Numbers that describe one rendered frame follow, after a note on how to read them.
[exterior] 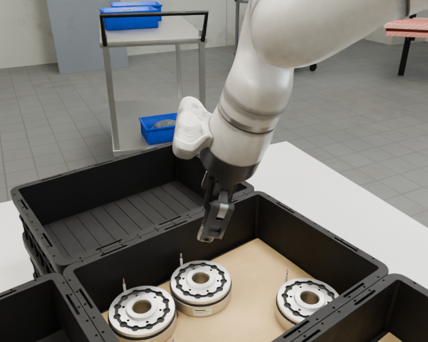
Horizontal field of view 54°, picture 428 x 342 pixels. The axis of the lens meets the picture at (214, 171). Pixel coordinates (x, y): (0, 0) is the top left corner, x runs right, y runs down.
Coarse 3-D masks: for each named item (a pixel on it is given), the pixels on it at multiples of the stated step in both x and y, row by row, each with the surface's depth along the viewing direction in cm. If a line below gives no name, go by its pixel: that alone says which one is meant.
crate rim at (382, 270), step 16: (256, 192) 83; (288, 208) 78; (176, 224) 73; (304, 224) 74; (144, 240) 69; (336, 240) 69; (96, 256) 65; (368, 256) 65; (64, 272) 62; (384, 272) 62; (80, 288) 59; (352, 288) 59; (336, 304) 57; (96, 320) 54; (304, 320) 54; (320, 320) 54; (112, 336) 52
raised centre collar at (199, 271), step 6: (192, 270) 72; (198, 270) 72; (204, 270) 72; (186, 276) 71; (192, 276) 71; (210, 276) 70; (186, 282) 70; (192, 282) 69; (210, 282) 69; (198, 288) 68; (204, 288) 68
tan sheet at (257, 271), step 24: (240, 264) 79; (264, 264) 79; (288, 264) 79; (168, 288) 73; (240, 288) 73; (264, 288) 73; (240, 312) 68; (264, 312) 68; (192, 336) 64; (216, 336) 64; (240, 336) 64; (264, 336) 64
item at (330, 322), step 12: (396, 276) 61; (372, 288) 59; (384, 288) 59; (408, 288) 60; (420, 288) 59; (360, 300) 57; (336, 312) 55; (348, 312) 55; (324, 324) 53; (336, 324) 54; (300, 336) 52; (312, 336) 54
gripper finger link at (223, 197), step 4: (220, 192) 51; (224, 192) 52; (220, 196) 51; (224, 196) 51; (220, 200) 50; (224, 200) 51; (220, 204) 50; (224, 204) 50; (220, 208) 50; (224, 208) 50; (220, 212) 50; (224, 212) 50; (216, 216) 51; (220, 216) 50; (224, 216) 50
